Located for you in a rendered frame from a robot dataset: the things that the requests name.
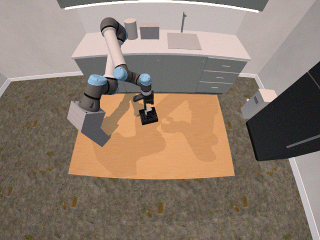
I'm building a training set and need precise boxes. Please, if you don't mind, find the black lighting desk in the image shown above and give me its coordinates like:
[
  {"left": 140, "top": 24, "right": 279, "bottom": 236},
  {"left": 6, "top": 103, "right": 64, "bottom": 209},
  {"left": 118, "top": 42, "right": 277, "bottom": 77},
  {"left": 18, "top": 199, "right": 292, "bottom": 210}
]
[{"left": 139, "top": 107, "right": 158, "bottom": 125}]

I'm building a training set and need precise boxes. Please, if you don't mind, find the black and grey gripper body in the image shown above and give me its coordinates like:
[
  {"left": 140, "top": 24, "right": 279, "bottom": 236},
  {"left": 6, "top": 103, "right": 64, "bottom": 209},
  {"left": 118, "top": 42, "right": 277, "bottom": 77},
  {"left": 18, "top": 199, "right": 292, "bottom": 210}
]
[{"left": 143, "top": 90, "right": 154, "bottom": 105}]

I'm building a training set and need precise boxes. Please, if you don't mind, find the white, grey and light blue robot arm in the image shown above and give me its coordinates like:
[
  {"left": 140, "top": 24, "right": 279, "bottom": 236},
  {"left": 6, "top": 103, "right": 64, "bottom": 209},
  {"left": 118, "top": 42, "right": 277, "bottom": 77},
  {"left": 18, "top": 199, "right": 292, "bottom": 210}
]
[{"left": 78, "top": 17, "right": 152, "bottom": 112}]

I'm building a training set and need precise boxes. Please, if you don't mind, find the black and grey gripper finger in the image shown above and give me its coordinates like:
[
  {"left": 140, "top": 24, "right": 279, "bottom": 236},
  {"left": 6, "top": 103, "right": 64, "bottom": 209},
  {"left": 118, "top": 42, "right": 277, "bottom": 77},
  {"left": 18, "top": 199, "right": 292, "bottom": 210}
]
[{"left": 144, "top": 102, "right": 152, "bottom": 116}]

